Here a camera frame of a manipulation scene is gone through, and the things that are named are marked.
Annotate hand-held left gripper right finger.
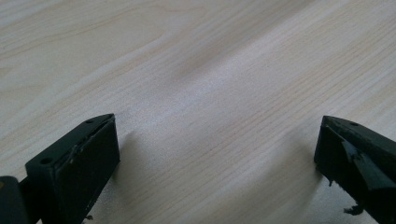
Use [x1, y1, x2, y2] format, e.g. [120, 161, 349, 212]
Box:
[313, 115, 396, 224]

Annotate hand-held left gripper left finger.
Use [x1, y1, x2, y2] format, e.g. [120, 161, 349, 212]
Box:
[19, 113, 121, 224]

